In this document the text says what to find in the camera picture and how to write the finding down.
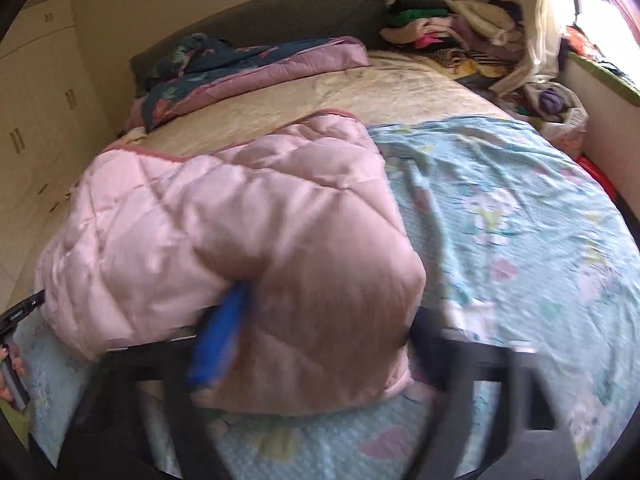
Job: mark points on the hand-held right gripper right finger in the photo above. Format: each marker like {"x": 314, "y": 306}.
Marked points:
{"x": 431, "y": 345}

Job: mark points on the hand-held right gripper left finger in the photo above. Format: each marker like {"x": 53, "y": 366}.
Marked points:
{"x": 220, "y": 335}

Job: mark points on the pink quilted jacket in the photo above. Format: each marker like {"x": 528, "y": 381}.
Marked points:
{"x": 225, "y": 210}

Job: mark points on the white bag of clothes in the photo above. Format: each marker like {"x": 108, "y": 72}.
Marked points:
{"x": 555, "y": 102}

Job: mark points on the pile of mixed clothes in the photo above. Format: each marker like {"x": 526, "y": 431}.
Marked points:
{"x": 450, "y": 25}

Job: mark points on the colourful clothes on windowsill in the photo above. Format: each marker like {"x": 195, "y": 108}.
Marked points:
{"x": 595, "y": 52}

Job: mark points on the person's left hand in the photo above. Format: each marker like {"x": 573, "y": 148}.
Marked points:
{"x": 17, "y": 360}

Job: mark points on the light blue cartoon printed blanket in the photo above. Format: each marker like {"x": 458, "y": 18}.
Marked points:
{"x": 500, "y": 210}

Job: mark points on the cream wardrobe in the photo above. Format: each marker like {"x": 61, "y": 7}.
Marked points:
{"x": 40, "y": 110}

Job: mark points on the red plastic bag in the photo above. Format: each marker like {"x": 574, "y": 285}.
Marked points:
{"x": 597, "y": 175}

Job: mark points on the beige bed sheet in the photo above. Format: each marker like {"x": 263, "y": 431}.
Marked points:
{"x": 400, "y": 90}

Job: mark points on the dark floral quilt pink lining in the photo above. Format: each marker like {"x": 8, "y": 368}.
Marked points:
{"x": 280, "y": 67}

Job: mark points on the dark green pillow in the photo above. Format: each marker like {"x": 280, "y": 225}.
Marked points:
{"x": 300, "y": 15}

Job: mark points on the cream curtain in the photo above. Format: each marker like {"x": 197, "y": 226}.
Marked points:
{"x": 545, "y": 20}

